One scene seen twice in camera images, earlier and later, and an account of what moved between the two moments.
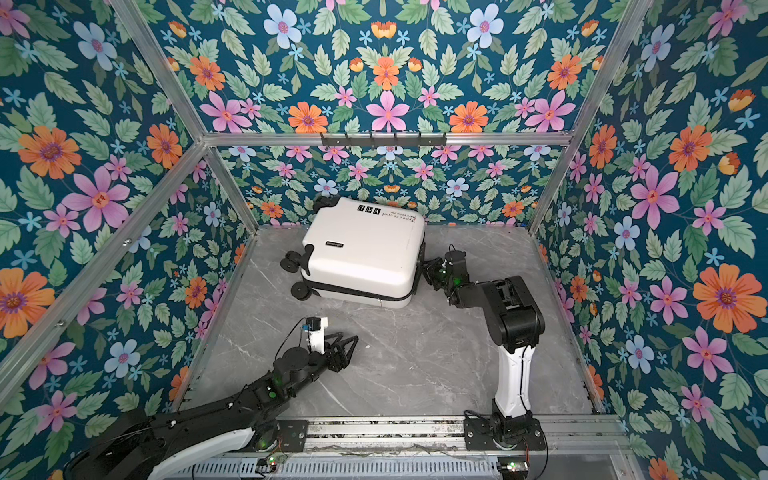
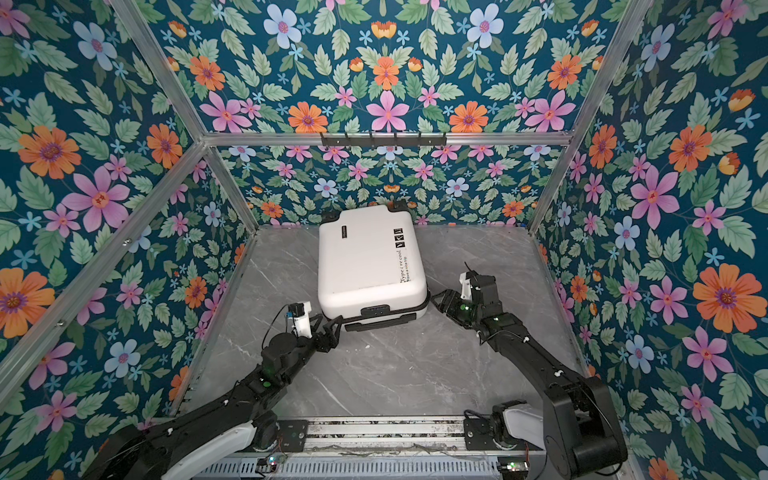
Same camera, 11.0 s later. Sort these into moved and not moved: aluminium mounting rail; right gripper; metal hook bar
Moved: right gripper
Not moved: metal hook bar; aluminium mounting rail
